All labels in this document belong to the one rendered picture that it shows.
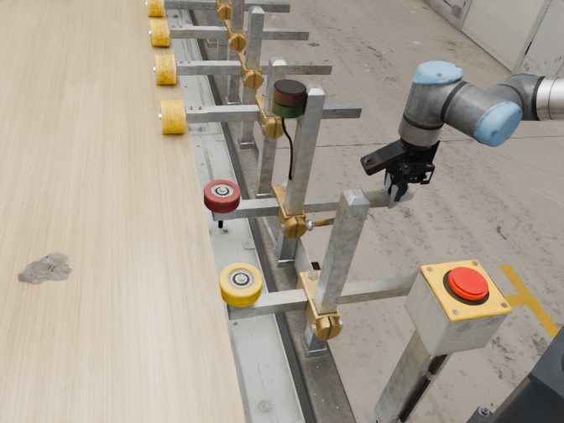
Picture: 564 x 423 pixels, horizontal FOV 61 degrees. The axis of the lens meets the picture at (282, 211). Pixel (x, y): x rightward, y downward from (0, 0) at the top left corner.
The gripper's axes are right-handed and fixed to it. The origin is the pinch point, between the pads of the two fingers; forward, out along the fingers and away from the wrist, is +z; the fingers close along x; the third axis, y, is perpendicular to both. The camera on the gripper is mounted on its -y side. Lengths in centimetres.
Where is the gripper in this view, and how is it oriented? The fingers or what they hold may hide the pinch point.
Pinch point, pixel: (387, 204)
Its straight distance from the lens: 124.4
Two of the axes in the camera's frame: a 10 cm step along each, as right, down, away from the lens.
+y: 9.7, -0.9, 2.4
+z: -1.0, 7.4, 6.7
